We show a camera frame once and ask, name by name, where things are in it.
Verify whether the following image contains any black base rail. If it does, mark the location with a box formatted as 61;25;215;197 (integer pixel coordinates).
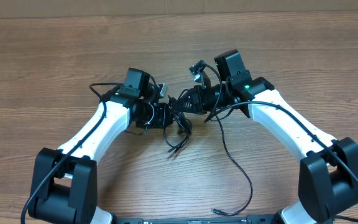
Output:
113;214;284;224

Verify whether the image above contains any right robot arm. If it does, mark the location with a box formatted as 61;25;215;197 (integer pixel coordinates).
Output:
175;50;358;223

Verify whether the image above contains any black cable silver plug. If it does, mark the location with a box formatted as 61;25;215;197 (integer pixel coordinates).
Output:
211;116;254;217

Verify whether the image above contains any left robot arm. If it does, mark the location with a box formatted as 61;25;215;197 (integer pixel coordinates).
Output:
20;68;172;223

